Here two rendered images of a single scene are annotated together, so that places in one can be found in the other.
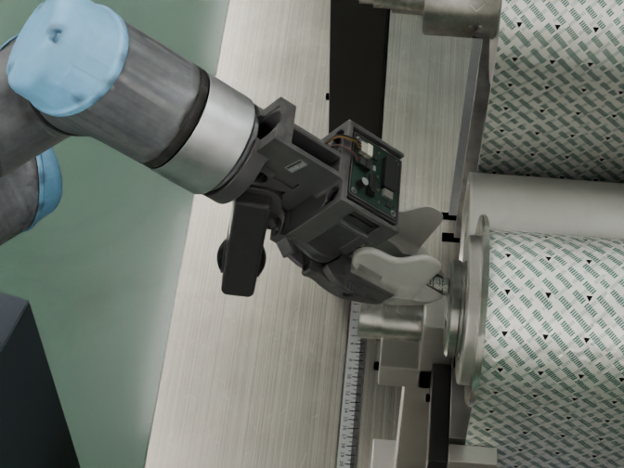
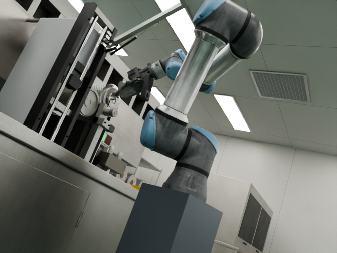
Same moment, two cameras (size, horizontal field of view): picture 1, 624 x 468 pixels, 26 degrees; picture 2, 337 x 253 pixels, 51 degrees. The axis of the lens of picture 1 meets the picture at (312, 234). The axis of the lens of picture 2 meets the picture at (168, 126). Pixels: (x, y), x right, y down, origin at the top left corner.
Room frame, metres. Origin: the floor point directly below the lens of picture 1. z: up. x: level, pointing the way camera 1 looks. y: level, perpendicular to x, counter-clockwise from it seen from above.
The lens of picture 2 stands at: (1.83, 0.83, 0.76)
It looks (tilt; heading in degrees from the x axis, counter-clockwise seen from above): 17 degrees up; 206
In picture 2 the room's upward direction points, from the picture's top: 21 degrees clockwise
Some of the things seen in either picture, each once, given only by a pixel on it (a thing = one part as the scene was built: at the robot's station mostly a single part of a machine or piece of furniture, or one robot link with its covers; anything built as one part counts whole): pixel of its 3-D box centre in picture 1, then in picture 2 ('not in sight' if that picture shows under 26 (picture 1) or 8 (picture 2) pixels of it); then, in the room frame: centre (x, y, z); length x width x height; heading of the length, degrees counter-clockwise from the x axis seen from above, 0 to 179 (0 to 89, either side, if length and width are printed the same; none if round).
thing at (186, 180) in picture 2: not in sight; (187, 182); (0.74, 0.43, 0.95); 0.15 x 0.15 x 0.10
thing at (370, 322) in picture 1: (370, 314); (113, 112); (0.60, -0.05, 1.18); 0.04 x 0.02 x 0.04; 175
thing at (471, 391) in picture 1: (475, 310); (110, 100); (0.56, -0.13, 1.25); 0.15 x 0.01 x 0.15; 175
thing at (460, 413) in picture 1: (460, 422); (104, 125); (0.53, -0.12, 1.13); 0.09 x 0.06 x 0.03; 175
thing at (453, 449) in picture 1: (471, 462); not in sight; (0.49, -0.13, 1.13); 0.04 x 0.02 x 0.03; 85
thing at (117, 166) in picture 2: not in sight; (86, 155); (0.37, -0.27, 1.00); 0.40 x 0.16 x 0.06; 85
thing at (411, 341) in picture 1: (407, 393); (95, 137); (0.60, -0.09, 1.05); 0.06 x 0.05 x 0.31; 85
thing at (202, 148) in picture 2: not in sight; (196, 149); (0.74, 0.43, 1.07); 0.13 x 0.12 x 0.14; 131
